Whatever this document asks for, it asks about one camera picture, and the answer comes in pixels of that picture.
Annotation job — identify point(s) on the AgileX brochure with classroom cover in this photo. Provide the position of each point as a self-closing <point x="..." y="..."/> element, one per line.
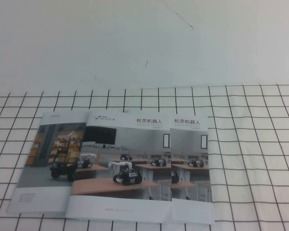
<point x="192" y="144"/>

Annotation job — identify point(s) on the AgileX brochure with logo pages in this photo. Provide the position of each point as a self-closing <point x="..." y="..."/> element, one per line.
<point x="122" y="144"/>

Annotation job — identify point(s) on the white black-grid tablecloth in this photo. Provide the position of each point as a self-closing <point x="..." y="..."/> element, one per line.
<point x="255" y="144"/>

